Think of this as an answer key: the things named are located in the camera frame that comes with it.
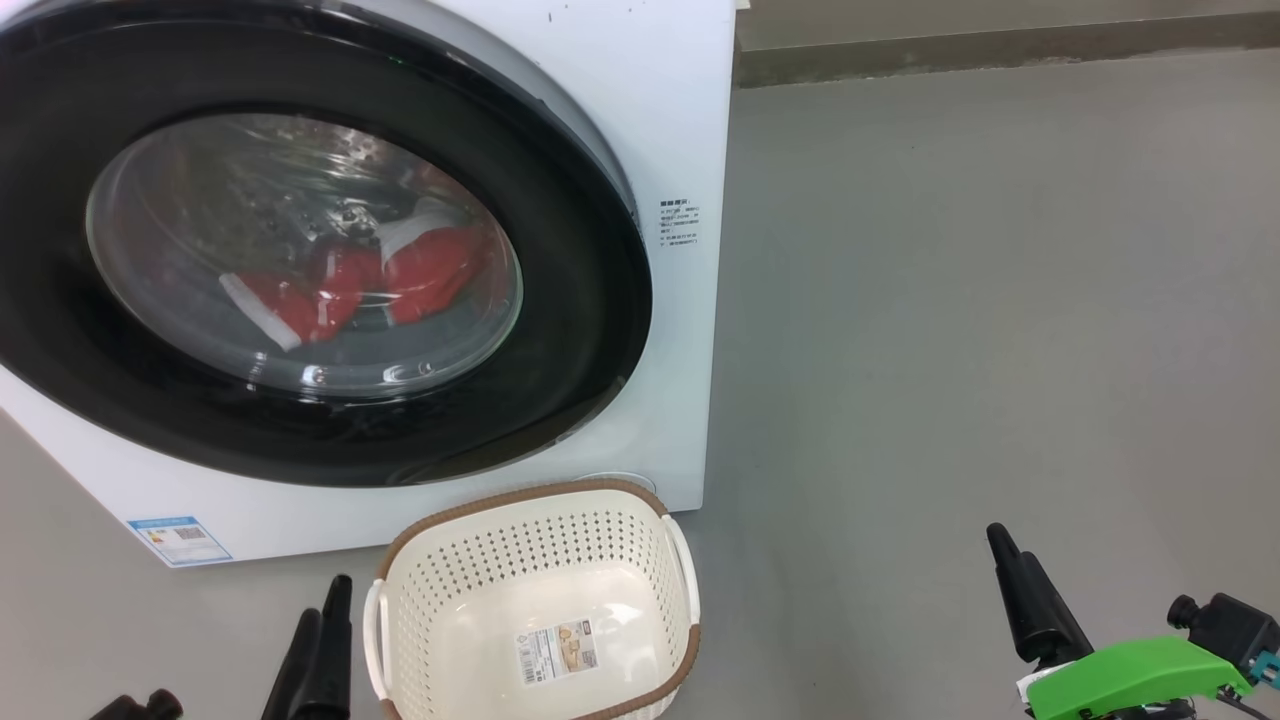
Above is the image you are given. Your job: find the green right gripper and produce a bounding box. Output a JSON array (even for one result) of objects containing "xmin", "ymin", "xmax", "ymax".
[{"xmin": 986, "ymin": 523, "xmax": 1253, "ymax": 720}]

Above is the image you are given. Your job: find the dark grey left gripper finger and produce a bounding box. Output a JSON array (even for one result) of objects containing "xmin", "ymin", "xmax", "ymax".
[
  {"xmin": 300, "ymin": 576, "xmax": 353, "ymax": 720},
  {"xmin": 262, "ymin": 607, "xmax": 323, "ymax": 720}
]

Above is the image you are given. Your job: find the round black washer door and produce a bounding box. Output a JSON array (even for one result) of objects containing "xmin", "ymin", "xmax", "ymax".
[{"xmin": 0, "ymin": 0, "xmax": 654, "ymax": 489}]

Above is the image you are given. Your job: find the red and white garment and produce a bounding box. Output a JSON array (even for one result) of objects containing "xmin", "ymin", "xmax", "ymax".
[{"xmin": 218, "ymin": 197, "xmax": 493, "ymax": 353}]

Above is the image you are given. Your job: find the cream laundry basket brown rim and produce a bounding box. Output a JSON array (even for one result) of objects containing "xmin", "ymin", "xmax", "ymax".
[{"xmin": 362, "ymin": 478, "xmax": 701, "ymax": 720}]

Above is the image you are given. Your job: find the white front-load washing machine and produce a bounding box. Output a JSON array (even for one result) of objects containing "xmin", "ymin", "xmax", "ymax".
[{"xmin": 0, "ymin": 0, "xmax": 738, "ymax": 569}]

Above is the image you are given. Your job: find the blue energy label sticker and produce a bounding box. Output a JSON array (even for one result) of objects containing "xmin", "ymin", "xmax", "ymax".
[{"xmin": 127, "ymin": 516, "xmax": 234, "ymax": 568}]

